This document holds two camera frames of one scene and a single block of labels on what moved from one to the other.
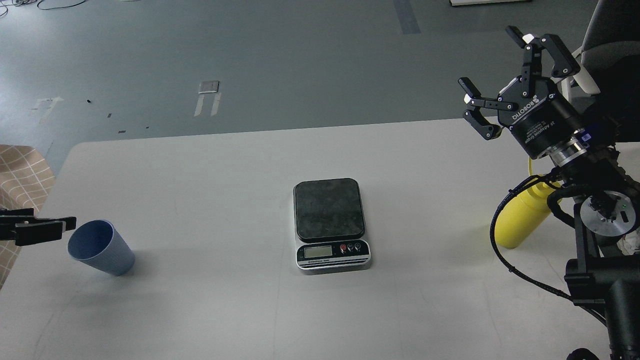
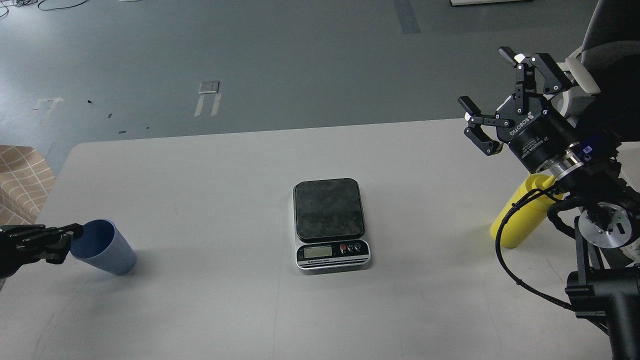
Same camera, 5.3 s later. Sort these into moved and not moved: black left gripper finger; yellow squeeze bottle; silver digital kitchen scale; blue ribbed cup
Moved: black left gripper finger
Not moved: blue ribbed cup; silver digital kitchen scale; yellow squeeze bottle
